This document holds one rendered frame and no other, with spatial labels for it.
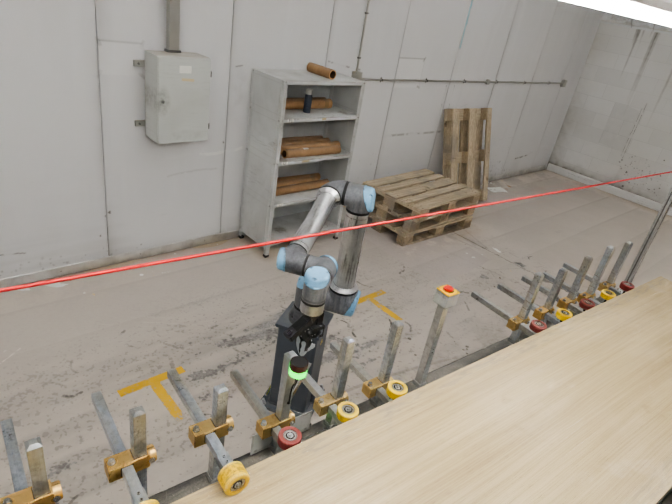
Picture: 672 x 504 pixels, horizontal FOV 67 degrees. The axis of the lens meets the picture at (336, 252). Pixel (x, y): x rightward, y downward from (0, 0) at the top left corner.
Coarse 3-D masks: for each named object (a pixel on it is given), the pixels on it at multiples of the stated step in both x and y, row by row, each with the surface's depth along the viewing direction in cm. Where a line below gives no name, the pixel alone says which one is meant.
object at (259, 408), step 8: (232, 376) 197; (240, 376) 196; (240, 384) 192; (248, 384) 193; (248, 392) 189; (248, 400) 188; (256, 400) 186; (256, 408) 184; (264, 408) 184; (264, 416) 180; (272, 432) 176
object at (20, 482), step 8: (8, 424) 149; (8, 432) 147; (8, 440) 144; (16, 440) 145; (8, 448) 142; (16, 448) 142; (8, 456) 140; (16, 456) 140; (16, 464) 138; (16, 472) 136; (24, 472) 137; (16, 480) 134; (24, 480) 135; (16, 488) 132; (24, 488) 133
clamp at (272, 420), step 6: (258, 420) 177; (270, 420) 178; (276, 420) 178; (282, 420) 179; (288, 420) 180; (294, 420) 182; (258, 426) 176; (264, 426) 175; (270, 426) 176; (276, 426) 177; (282, 426) 179; (258, 432) 177; (264, 432) 175; (270, 432) 177; (264, 438) 176
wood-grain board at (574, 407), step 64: (576, 320) 267; (640, 320) 279; (448, 384) 206; (512, 384) 212; (576, 384) 219; (640, 384) 227; (320, 448) 167; (384, 448) 171; (448, 448) 176; (512, 448) 181; (576, 448) 186; (640, 448) 191
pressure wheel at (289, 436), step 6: (288, 426) 172; (282, 432) 169; (288, 432) 170; (294, 432) 171; (300, 432) 171; (282, 438) 167; (288, 438) 168; (294, 438) 168; (300, 438) 168; (282, 444) 166; (288, 444) 166; (294, 444) 166
